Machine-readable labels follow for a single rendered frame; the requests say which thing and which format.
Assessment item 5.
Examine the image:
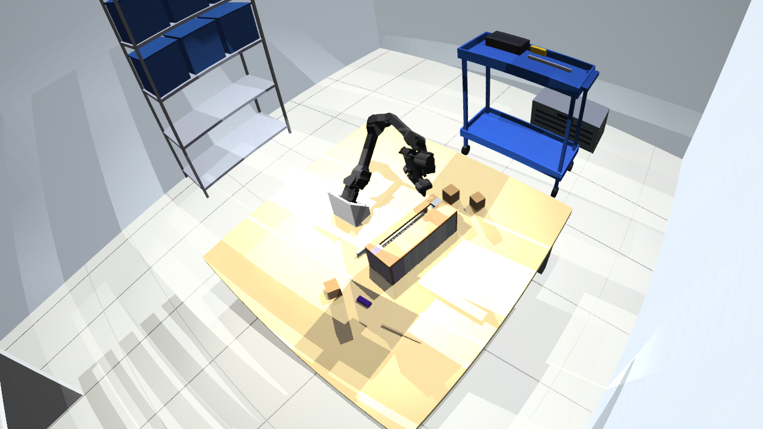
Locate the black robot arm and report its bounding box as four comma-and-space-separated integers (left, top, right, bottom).
339, 113, 436, 203

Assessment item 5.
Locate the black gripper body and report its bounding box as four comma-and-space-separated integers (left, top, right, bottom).
403, 165, 433, 193

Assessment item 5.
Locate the small purple block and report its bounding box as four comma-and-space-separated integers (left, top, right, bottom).
356, 295, 372, 307

